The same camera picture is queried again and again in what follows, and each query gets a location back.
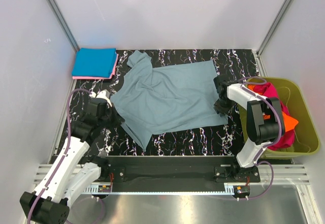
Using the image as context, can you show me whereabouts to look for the grey blue t shirt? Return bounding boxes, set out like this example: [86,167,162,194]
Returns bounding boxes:
[110,50,228,150]

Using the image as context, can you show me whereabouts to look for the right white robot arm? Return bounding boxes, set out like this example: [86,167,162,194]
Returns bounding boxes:
[213,76,285,182]

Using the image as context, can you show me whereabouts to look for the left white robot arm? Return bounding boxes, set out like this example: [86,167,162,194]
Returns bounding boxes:
[20,99,124,223]

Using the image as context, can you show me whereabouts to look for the black marble pattern mat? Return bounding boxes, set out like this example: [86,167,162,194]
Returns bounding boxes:
[86,49,259,157]

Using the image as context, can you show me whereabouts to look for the magenta t shirt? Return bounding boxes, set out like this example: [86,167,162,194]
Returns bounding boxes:
[250,82,297,151]

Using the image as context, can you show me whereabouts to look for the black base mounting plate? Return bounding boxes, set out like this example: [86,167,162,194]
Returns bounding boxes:
[102,156,261,183]

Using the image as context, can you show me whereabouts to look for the folded blue t shirt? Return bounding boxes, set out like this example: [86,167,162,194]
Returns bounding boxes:
[72,48,117,77]

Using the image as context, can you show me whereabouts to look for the folded pink t shirt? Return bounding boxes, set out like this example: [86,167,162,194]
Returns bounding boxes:
[72,54,119,80]

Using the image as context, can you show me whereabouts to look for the orange t shirt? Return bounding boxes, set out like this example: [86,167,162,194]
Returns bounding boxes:
[248,82,299,133]

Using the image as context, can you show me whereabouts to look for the olive green plastic bin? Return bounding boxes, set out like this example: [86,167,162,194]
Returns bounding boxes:
[249,77,320,159]

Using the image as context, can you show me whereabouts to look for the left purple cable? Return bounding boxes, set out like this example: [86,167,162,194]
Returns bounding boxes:
[26,88,105,222]

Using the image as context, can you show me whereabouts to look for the purple cable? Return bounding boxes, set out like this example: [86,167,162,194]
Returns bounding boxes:
[26,88,105,222]
[236,77,284,200]

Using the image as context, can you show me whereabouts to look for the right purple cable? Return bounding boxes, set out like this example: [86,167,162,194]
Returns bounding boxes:
[236,77,284,200]

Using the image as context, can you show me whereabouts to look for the aluminium front rail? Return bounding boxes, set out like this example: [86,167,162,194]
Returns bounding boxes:
[32,164,312,196]

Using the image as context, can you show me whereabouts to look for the right aluminium frame post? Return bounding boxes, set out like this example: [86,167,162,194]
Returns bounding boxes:
[256,0,294,57]

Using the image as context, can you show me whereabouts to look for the aluminium frame post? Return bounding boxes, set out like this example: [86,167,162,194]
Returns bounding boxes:
[256,0,294,57]
[46,0,80,52]

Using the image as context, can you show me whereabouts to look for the left aluminium frame post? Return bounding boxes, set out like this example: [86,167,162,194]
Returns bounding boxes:
[46,0,80,52]

